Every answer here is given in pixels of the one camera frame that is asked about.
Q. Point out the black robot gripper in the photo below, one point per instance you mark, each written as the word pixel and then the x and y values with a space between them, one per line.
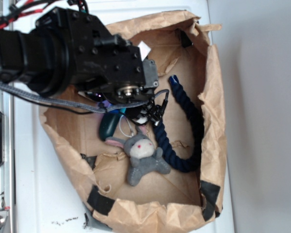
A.
pixel 83 53

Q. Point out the dark green plastic pickle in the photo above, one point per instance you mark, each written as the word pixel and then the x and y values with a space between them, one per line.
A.
pixel 108 125

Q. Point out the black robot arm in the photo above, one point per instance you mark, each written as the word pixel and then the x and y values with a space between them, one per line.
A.
pixel 24 58

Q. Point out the grey plush bunny toy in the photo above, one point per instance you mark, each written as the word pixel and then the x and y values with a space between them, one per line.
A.
pixel 144 158

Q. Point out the brown paper bag bin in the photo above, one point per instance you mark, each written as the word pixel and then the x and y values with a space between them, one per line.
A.
pixel 174 203

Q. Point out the navy blue rope toy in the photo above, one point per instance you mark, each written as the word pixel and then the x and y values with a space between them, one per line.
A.
pixel 196 120

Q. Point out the aluminium frame rail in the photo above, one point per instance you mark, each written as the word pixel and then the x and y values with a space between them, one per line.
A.
pixel 7 165

